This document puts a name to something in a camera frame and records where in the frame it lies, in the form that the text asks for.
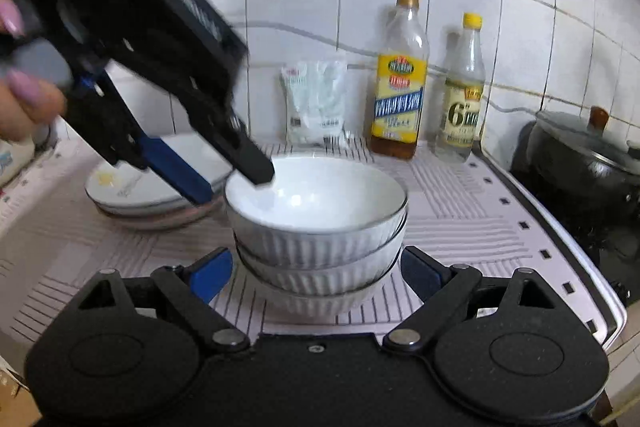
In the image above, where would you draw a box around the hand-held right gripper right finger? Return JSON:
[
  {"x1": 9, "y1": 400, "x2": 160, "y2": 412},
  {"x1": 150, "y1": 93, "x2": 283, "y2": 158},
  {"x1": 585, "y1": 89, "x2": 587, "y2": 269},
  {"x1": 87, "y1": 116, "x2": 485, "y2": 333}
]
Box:
[{"x1": 382, "y1": 246, "x2": 557, "y2": 354}]

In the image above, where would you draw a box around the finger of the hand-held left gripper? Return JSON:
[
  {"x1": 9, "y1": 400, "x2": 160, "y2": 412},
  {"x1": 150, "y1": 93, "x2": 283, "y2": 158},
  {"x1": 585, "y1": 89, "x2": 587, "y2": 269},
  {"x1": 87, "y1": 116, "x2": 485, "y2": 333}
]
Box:
[
  {"x1": 184, "y1": 91, "x2": 276, "y2": 186},
  {"x1": 65, "y1": 66, "x2": 212, "y2": 204}
]

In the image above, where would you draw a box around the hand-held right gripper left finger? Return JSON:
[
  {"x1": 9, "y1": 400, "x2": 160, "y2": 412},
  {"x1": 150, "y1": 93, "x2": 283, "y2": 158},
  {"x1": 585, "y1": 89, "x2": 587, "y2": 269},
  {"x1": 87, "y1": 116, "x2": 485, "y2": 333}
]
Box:
[{"x1": 62, "y1": 247, "x2": 251, "y2": 355}]

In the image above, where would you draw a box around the white plate with print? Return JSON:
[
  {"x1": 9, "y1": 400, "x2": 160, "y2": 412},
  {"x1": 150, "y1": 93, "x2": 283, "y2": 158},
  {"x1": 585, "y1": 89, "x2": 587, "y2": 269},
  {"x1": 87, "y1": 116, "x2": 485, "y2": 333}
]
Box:
[{"x1": 84, "y1": 134, "x2": 233, "y2": 212}]

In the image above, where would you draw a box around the white ribbed bowl dark rim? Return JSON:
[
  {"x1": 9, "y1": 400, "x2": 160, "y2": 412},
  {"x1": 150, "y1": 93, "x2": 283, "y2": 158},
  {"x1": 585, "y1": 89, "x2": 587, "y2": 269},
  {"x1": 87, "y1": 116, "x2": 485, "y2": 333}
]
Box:
[
  {"x1": 224, "y1": 155, "x2": 409, "y2": 270},
  {"x1": 250, "y1": 257, "x2": 401, "y2": 323},
  {"x1": 235, "y1": 217, "x2": 407, "y2": 297}
]

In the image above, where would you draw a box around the person's left hand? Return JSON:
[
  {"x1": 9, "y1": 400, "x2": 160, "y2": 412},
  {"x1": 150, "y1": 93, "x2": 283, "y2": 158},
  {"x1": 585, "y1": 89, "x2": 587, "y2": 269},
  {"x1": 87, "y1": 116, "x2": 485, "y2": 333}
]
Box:
[{"x1": 0, "y1": 0, "x2": 68, "y2": 142}]

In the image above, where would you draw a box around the white plastic packet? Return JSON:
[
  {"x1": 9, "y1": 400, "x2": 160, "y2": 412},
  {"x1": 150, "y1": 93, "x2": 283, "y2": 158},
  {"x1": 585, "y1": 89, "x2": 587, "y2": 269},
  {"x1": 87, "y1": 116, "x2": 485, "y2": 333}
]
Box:
[{"x1": 280, "y1": 59, "x2": 349, "y2": 146}]

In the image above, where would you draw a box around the clear bottle pale label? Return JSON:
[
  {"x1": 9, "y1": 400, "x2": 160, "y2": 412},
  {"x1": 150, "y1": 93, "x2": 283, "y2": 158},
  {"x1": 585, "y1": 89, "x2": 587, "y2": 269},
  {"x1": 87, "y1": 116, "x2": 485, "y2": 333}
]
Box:
[{"x1": 434, "y1": 13, "x2": 487, "y2": 164}]

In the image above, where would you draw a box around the yellow label oil bottle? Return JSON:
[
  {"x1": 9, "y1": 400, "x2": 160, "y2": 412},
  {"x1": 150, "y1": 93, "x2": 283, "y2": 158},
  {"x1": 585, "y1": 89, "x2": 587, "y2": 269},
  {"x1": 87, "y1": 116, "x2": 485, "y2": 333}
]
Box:
[{"x1": 370, "y1": 0, "x2": 431, "y2": 161}]

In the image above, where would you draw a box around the cream kitchen appliance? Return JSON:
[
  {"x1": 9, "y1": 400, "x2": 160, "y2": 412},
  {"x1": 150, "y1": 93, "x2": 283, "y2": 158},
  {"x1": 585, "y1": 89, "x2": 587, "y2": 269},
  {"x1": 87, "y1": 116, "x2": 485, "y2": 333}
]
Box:
[{"x1": 0, "y1": 127, "x2": 56, "y2": 190}]

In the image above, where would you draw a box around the black stove top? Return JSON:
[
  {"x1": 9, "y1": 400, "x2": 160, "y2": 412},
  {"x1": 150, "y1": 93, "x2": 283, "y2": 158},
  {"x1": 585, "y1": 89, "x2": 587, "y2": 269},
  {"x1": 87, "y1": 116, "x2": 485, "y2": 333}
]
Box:
[{"x1": 507, "y1": 122, "x2": 640, "y2": 308}]

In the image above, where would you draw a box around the brown cardboard box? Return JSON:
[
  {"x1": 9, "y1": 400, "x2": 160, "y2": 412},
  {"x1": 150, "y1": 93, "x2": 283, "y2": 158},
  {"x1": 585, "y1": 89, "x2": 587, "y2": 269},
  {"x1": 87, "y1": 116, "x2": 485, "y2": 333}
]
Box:
[{"x1": 0, "y1": 364, "x2": 43, "y2": 427}]

